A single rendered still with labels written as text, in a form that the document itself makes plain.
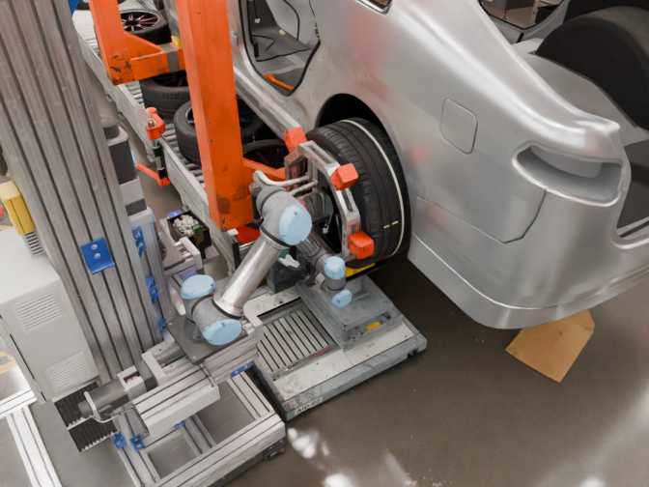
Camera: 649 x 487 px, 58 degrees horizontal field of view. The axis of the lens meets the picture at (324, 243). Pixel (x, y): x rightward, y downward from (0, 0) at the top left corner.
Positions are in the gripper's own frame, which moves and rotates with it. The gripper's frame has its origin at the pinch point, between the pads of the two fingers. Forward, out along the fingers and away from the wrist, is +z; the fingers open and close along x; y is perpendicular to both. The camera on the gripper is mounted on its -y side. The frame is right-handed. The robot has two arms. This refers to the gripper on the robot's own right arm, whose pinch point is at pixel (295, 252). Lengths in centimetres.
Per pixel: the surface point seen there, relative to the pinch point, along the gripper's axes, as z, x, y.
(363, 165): 0.5, -33.6, 30.0
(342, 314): 5, -29, -60
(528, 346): -51, -109, -82
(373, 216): -12.2, -30.0, 13.7
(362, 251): -17.3, -21.5, 2.8
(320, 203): 1.0, -12.9, 19.3
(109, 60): 255, -3, -11
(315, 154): 19.6, -22.7, 29.2
